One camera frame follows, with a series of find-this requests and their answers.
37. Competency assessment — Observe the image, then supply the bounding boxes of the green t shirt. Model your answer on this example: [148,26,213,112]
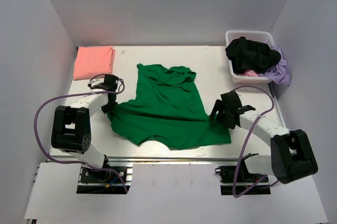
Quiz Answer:
[107,64,231,150]

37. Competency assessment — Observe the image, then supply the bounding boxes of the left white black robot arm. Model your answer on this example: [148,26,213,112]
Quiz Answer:
[51,74,125,181]

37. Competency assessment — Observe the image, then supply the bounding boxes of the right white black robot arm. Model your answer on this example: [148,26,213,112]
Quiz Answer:
[210,91,318,184]

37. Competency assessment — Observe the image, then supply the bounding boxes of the folded pink t shirt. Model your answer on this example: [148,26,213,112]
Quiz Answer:
[73,46,115,80]

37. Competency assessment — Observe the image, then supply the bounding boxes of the pink garment in basket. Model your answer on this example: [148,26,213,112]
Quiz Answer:
[241,70,259,77]

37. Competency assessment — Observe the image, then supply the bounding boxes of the black garment in basket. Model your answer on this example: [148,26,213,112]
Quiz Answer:
[225,37,281,74]

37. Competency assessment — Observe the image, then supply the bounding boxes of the lilac garment in basket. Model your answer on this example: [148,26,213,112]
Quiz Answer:
[259,46,291,86]

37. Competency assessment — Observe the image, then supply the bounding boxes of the white plastic laundry basket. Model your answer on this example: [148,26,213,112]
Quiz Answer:
[225,30,275,85]

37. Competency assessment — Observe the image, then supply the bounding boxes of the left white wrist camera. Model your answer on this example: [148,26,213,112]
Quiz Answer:
[87,78,104,89]

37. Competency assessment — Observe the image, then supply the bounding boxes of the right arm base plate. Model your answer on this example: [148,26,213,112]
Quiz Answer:
[214,165,263,183]

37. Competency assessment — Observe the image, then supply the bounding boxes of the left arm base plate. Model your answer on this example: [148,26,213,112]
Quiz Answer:
[80,166,132,184]

